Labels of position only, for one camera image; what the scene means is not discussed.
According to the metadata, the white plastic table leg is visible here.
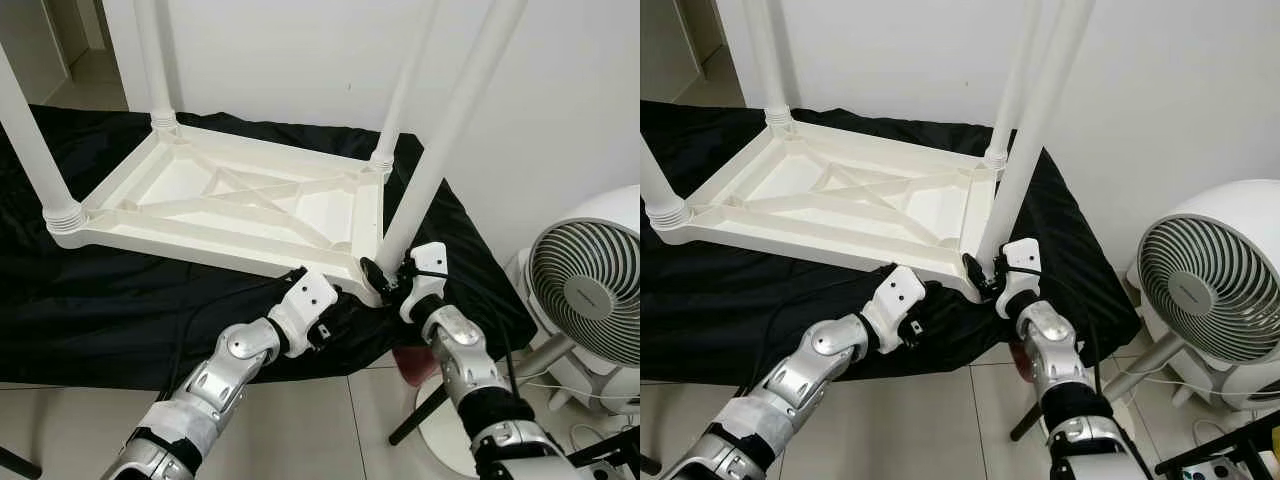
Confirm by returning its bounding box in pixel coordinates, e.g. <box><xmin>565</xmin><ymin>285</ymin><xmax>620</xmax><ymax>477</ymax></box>
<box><xmin>640</xmin><ymin>148</ymin><xmax>693</xmax><ymax>231</ymax></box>
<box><xmin>983</xmin><ymin>0</ymin><xmax>1063</xmax><ymax>171</ymax></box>
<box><xmin>745</xmin><ymin>0</ymin><xmax>797</xmax><ymax>131</ymax></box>
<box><xmin>0</xmin><ymin>42</ymin><xmax>89</xmax><ymax>237</ymax></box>
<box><xmin>375</xmin><ymin>0</ymin><xmax>531</xmax><ymax>289</ymax></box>
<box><xmin>368</xmin><ymin>0</ymin><xmax>442</xmax><ymax>179</ymax></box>
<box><xmin>135</xmin><ymin>0</ymin><xmax>182</xmax><ymax>136</ymax></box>
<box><xmin>973</xmin><ymin>0</ymin><xmax>1098</xmax><ymax>286</ymax></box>

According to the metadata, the black cloth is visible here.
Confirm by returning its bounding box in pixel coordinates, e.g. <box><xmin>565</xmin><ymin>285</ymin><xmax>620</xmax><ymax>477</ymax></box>
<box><xmin>0</xmin><ymin>100</ymin><xmax>536</xmax><ymax>393</ymax></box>
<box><xmin>640</xmin><ymin>100</ymin><xmax>1141</xmax><ymax>386</ymax></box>

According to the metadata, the black metal rack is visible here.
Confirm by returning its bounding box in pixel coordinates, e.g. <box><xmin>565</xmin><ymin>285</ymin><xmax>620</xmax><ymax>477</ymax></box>
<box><xmin>1155</xmin><ymin>410</ymin><xmax>1280</xmax><ymax>480</ymax></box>
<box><xmin>565</xmin><ymin>425</ymin><xmax>641</xmax><ymax>480</ymax></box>

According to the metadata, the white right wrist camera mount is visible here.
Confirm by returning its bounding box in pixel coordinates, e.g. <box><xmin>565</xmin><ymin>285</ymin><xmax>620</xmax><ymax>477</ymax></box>
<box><xmin>997</xmin><ymin>238</ymin><xmax>1044</xmax><ymax>319</ymax></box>
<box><xmin>400</xmin><ymin>243</ymin><xmax>451</xmax><ymax>323</ymax></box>

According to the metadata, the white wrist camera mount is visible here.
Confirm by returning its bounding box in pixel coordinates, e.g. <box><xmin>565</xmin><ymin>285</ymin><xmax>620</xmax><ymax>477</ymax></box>
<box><xmin>997</xmin><ymin>238</ymin><xmax>1044</xmax><ymax>319</ymax></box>
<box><xmin>862</xmin><ymin>263</ymin><xmax>927</xmax><ymax>351</ymax></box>
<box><xmin>265</xmin><ymin>268</ymin><xmax>339</xmax><ymax>356</ymax></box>
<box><xmin>400</xmin><ymin>243</ymin><xmax>451</xmax><ymax>323</ymax></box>

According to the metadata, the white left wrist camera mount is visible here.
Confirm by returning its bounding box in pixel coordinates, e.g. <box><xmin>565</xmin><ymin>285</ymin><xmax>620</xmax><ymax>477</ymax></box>
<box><xmin>265</xmin><ymin>268</ymin><xmax>339</xmax><ymax>356</ymax></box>
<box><xmin>862</xmin><ymin>263</ymin><xmax>927</xmax><ymax>351</ymax></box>

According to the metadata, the white pedestal fan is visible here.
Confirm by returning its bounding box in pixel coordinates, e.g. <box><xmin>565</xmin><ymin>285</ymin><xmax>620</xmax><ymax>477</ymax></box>
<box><xmin>1095</xmin><ymin>178</ymin><xmax>1280</xmax><ymax>413</ymax></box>
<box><xmin>415</xmin><ymin>185</ymin><xmax>641</xmax><ymax>480</ymax></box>

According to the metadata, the white door frame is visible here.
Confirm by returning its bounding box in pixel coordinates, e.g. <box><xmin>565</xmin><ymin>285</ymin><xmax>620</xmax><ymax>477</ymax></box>
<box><xmin>48</xmin><ymin>0</ymin><xmax>111</xmax><ymax>81</ymax></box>
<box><xmin>680</xmin><ymin>0</ymin><xmax>727</xmax><ymax>76</ymax></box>

